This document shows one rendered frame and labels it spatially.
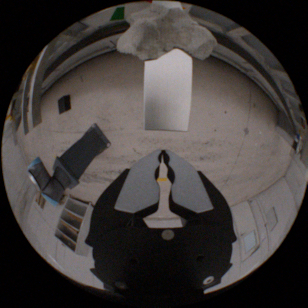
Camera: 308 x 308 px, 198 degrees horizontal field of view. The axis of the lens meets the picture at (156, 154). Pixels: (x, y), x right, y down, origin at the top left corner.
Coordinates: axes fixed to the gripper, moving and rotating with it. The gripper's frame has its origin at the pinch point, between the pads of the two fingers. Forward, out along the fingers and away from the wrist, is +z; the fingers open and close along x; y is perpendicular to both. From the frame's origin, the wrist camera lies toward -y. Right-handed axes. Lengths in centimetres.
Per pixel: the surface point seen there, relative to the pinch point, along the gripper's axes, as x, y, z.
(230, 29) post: 18.9, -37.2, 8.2
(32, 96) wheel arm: -23.7, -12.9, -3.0
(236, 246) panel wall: 199, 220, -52
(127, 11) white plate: -8.9, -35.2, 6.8
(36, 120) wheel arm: -23.7, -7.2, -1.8
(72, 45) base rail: -30.5, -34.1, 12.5
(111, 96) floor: -45, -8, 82
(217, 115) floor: 58, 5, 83
